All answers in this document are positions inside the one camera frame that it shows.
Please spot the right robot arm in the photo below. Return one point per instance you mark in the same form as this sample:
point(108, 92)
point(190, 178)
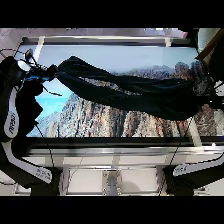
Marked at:
point(186, 169)

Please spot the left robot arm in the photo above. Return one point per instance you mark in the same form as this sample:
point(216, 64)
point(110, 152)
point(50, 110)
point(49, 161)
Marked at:
point(11, 120)

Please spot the silver frame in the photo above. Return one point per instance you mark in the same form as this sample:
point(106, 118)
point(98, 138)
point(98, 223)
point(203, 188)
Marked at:
point(110, 151)

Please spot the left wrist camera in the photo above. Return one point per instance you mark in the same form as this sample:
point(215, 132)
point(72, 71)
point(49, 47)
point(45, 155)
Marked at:
point(29, 53)

